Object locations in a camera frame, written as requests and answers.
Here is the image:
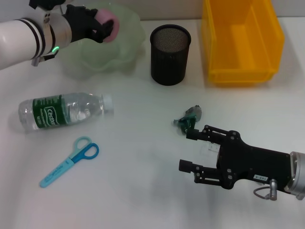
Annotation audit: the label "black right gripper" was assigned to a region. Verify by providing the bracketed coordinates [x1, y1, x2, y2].
[178, 124, 294, 191]

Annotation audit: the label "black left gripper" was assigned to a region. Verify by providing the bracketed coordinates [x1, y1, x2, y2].
[62, 4, 114, 43]

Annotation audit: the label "pink toy peach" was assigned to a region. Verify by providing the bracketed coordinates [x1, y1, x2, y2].
[94, 9, 120, 43]

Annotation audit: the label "green plastic wrapper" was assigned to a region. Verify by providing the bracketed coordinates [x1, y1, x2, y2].
[173, 104, 203, 135]

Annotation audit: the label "clear green-label water bottle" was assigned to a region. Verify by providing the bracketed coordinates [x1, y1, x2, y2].
[18, 92, 114, 133]

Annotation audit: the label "blue sheathed scissors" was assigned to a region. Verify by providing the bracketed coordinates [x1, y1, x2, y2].
[39, 135, 100, 188]

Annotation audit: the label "green translucent fruit bowl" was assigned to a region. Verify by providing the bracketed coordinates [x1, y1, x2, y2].
[53, 2, 146, 79]

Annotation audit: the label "black mesh pen holder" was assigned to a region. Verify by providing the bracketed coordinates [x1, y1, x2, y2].
[149, 24, 192, 86]

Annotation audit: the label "yellow plastic bin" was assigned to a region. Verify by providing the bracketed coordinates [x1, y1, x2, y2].
[201, 0, 285, 87]

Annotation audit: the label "left gripper cable with plug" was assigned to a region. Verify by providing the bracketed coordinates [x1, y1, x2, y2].
[30, 53, 57, 67]

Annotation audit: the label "gripper cable with plug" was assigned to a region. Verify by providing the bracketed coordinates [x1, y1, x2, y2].
[253, 178, 279, 201]
[30, 53, 57, 67]

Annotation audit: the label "right gripper cable with plug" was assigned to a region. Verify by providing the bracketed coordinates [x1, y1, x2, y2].
[253, 178, 279, 201]

